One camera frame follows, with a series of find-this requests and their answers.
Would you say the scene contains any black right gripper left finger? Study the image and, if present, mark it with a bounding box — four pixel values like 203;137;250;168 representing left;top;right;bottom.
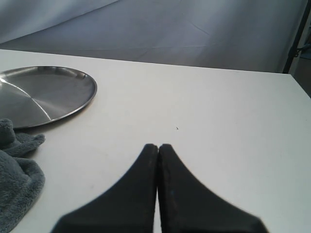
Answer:
52;144;158;233

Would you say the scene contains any round stainless steel plate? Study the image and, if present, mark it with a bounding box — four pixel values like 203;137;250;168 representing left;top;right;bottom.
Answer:
0;66;97;129

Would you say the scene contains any grey-blue fleece towel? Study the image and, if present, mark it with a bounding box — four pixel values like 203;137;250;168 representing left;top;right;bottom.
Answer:
0;119;45;233

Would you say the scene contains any black backdrop stand pole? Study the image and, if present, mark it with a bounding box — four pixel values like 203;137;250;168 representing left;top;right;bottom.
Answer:
282;0;311;74

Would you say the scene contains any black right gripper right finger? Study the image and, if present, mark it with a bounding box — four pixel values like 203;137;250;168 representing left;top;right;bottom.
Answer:
157;144;267;233

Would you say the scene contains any blue-grey backdrop cloth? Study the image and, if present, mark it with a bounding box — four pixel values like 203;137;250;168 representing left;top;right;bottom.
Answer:
0;0;307;72

